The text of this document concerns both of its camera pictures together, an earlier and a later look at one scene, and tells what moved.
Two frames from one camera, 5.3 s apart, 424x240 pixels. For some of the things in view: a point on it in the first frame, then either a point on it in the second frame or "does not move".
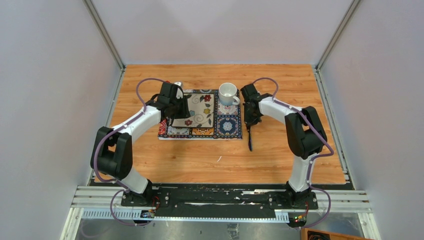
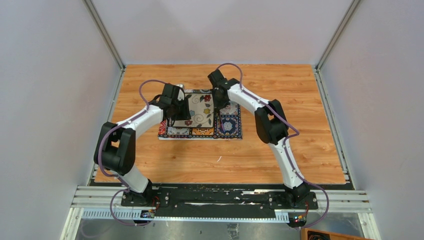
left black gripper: [184, 112] does not move
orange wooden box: [314, 234] does not move
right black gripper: [249, 121] to [218, 105]
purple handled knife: [249, 136] to [222, 124]
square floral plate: [201, 107] does not move
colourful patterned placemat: [227, 123] does not move
